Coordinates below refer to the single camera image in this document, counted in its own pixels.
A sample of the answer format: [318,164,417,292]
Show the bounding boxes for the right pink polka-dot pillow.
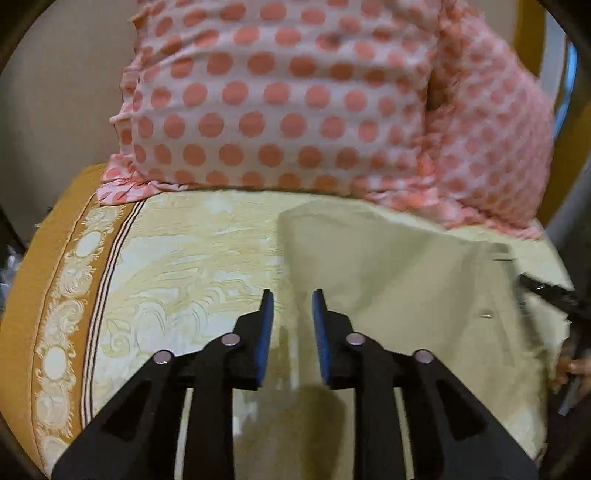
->
[365,1,554,239]

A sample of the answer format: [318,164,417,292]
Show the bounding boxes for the yellow patterned bed sheet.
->
[1,167,273,474]

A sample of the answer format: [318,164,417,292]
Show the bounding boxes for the person's hand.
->
[553,357,591,395]

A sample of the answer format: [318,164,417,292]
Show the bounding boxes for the wooden window frame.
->
[514,1,581,227]

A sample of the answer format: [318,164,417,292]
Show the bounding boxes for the khaki beige pants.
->
[230,198,576,480]

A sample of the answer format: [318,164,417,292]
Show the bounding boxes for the left pink polka-dot pillow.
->
[97,1,441,205]

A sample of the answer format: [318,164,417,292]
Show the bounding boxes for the pink polka-dot pillow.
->
[97,1,441,205]
[365,1,554,239]

